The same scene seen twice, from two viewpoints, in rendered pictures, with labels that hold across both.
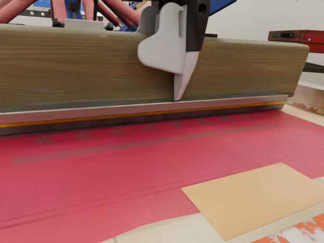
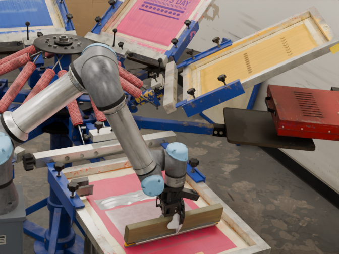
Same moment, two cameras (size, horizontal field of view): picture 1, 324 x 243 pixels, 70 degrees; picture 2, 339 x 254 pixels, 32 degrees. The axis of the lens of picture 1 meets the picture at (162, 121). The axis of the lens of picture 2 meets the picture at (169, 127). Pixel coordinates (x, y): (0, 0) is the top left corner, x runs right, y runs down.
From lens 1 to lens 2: 202 cm
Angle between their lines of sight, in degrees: 8
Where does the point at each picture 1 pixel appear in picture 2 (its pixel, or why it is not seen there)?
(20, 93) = (139, 237)
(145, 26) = not seen: hidden behind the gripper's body
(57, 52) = (149, 228)
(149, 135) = (168, 243)
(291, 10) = (324, 6)
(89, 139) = (153, 246)
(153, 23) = not seen: hidden behind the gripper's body
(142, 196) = not seen: outside the picture
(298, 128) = (216, 237)
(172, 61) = (175, 226)
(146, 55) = (169, 226)
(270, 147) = (201, 246)
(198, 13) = (181, 218)
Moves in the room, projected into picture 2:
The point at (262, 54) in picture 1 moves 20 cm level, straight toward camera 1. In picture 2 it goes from (204, 214) to (188, 244)
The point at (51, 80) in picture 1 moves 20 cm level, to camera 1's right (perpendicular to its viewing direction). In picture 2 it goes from (146, 233) to (201, 236)
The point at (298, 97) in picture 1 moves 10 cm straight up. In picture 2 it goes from (225, 217) to (229, 197)
